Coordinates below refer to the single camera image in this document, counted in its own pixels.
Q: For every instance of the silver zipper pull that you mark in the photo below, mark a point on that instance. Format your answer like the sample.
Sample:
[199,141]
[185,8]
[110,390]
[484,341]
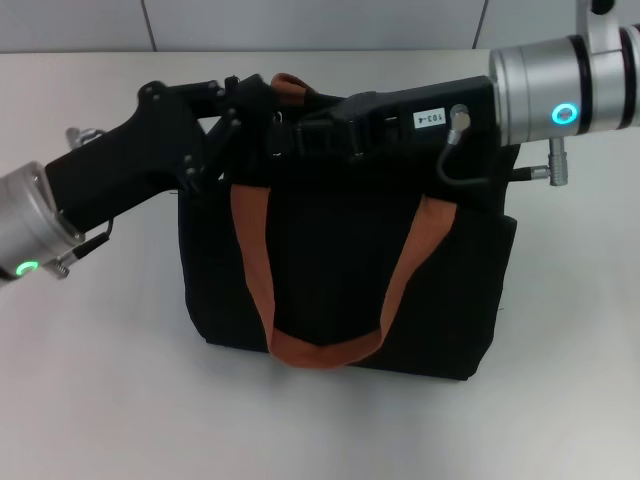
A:
[278,145]

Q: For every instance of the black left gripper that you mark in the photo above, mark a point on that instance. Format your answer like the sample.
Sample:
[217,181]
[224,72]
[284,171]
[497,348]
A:
[140,145]

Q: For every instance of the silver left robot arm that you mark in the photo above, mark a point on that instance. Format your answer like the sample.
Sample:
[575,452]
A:
[30,215]

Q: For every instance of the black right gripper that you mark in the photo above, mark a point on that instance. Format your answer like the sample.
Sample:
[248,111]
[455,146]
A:
[400,135]

